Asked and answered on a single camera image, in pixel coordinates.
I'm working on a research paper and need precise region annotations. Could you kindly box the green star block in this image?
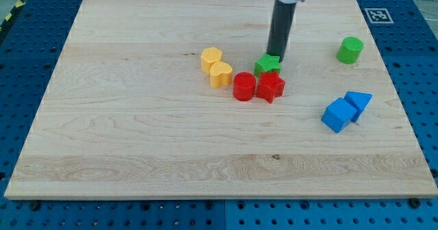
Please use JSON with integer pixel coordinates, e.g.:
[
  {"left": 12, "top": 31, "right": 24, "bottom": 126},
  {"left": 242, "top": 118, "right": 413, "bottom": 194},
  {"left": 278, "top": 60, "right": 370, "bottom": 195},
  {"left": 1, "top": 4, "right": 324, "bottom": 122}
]
[{"left": 254, "top": 53, "right": 281, "bottom": 77}]

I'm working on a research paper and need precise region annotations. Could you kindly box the white fiducial marker tag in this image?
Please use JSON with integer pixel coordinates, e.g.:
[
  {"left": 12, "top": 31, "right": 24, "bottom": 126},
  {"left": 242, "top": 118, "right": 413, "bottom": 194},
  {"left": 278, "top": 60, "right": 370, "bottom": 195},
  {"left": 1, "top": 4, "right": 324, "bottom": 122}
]
[{"left": 365, "top": 8, "right": 394, "bottom": 24}]

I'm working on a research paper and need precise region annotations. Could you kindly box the wooden board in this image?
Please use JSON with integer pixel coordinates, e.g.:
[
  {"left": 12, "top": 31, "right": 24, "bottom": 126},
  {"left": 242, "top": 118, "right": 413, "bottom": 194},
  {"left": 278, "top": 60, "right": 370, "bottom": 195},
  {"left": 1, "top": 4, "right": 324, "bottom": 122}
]
[{"left": 5, "top": 0, "right": 437, "bottom": 200}]

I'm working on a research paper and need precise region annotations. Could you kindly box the yellow hexagon block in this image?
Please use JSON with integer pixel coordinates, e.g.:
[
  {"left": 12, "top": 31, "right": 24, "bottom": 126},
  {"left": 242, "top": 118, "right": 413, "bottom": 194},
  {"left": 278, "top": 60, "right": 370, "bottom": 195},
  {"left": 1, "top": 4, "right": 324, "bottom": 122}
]
[{"left": 201, "top": 47, "right": 222, "bottom": 75}]

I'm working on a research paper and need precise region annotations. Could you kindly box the yellow heart block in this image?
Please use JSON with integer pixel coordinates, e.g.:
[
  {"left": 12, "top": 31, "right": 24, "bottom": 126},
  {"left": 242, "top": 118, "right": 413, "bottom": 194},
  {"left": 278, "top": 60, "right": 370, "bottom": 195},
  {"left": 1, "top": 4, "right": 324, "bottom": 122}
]
[{"left": 209, "top": 61, "right": 233, "bottom": 88}]

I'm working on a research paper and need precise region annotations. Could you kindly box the blue triangle block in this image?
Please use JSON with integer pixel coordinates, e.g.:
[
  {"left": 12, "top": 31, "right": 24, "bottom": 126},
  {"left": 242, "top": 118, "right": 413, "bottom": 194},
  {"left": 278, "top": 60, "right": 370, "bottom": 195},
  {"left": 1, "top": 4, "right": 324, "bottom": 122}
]
[{"left": 344, "top": 91, "right": 372, "bottom": 123}]

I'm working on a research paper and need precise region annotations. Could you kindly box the red cylinder block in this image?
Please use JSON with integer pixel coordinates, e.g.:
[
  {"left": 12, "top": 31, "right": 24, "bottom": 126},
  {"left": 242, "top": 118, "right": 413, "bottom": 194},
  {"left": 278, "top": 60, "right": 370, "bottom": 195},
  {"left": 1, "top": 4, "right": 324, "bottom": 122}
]
[{"left": 233, "top": 72, "right": 256, "bottom": 101}]

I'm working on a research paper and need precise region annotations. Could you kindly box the red star block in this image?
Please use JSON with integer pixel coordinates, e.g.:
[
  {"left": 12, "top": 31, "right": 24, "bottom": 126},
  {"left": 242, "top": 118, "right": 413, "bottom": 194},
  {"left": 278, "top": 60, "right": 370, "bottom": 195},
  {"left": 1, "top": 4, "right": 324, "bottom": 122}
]
[{"left": 256, "top": 71, "right": 285, "bottom": 103}]

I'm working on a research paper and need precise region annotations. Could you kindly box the green cylinder block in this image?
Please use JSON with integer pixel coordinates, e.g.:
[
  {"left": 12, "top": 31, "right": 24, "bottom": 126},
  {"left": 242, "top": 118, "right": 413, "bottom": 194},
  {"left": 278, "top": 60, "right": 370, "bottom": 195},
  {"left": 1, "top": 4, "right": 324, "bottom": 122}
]
[{"left": 337, "top": 36, "right": 364, "bottom": 64}]

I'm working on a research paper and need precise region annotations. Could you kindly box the blue cube block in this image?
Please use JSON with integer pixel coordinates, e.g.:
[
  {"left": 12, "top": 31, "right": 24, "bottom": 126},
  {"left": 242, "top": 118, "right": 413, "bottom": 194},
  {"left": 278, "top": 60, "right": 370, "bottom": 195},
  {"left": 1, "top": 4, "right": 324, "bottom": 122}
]
[{"left": 321, "top": 98, "right": 357, "bottom": 133}]

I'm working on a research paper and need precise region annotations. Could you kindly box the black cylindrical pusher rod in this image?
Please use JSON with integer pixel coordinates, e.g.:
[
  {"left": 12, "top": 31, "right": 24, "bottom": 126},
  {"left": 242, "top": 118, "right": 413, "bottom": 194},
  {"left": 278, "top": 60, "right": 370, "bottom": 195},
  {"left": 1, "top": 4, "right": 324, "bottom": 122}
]
[{"left": 266, "top": 0, "right": 296, "bottom": 62}]

